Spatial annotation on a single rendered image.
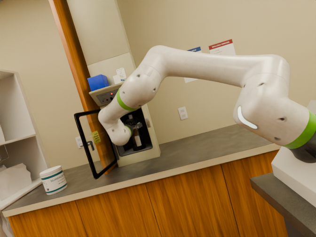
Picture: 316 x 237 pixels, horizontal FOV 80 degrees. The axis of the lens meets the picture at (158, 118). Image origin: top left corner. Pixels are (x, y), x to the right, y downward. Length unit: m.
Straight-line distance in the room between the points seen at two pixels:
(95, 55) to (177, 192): 1.06
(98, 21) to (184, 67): 0.91
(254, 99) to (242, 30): 1.43
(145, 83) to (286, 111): 0.43
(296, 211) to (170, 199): 0.71
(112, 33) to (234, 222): 1.43
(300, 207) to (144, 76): 0.60
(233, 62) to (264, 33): 1.32
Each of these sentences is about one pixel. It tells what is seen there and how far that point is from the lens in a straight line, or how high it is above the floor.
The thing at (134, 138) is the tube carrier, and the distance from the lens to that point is 1.40.
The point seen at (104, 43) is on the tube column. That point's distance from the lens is 1.45.
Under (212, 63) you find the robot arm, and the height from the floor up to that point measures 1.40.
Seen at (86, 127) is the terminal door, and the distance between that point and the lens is 1.19.
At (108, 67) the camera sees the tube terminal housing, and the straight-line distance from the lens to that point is 1.41.
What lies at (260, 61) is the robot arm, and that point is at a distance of 0.70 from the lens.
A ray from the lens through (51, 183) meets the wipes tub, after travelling 1.44.
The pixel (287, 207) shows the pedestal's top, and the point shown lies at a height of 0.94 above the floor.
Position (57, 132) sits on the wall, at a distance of 2.10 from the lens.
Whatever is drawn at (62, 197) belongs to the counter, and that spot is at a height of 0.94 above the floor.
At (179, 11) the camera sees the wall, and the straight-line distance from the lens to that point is 1.91.
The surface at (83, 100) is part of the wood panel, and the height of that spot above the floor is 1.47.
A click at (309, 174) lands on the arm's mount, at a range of 0.68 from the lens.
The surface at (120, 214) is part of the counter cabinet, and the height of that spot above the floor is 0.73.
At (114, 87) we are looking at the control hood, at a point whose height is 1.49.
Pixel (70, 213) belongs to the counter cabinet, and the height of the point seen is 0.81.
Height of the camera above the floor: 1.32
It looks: 5 degrees down
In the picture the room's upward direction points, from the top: 16 degrees counter-clockwise
